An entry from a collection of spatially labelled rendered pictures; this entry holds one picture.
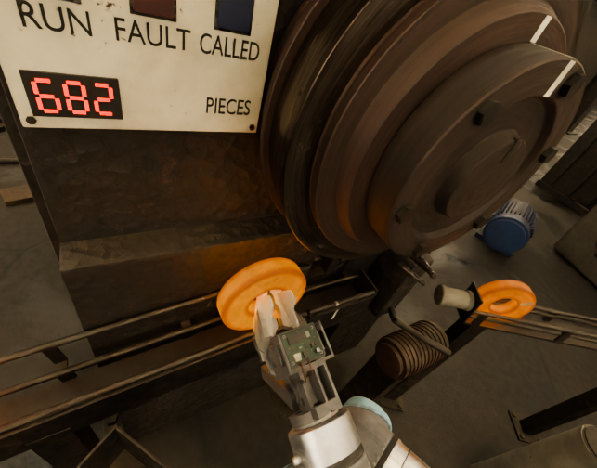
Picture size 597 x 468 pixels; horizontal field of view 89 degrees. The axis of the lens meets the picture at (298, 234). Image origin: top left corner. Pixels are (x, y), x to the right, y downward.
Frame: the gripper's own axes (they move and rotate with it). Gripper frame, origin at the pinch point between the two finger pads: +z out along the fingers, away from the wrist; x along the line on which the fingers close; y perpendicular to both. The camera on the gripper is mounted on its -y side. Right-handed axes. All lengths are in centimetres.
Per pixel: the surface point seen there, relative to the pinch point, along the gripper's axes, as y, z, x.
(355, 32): 36.7, 9.7, -1.0
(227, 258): -3.5, 8.3, 3.6
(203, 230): -0.8, 13.3, 7.0
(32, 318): -99, 40, 55
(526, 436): -67, -76, -119
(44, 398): -23.7, -2.0, 35.3
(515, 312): -10, -22, -73
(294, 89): 29.4, 11.6, 1.2
